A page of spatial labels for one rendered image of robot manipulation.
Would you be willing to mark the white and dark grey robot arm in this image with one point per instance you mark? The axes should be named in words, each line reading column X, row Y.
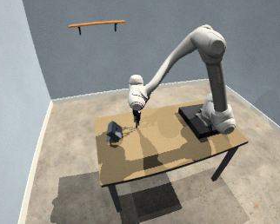
column 210, row 45

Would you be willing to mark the grey square panel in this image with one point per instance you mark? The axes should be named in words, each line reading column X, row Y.
column 115, row 134

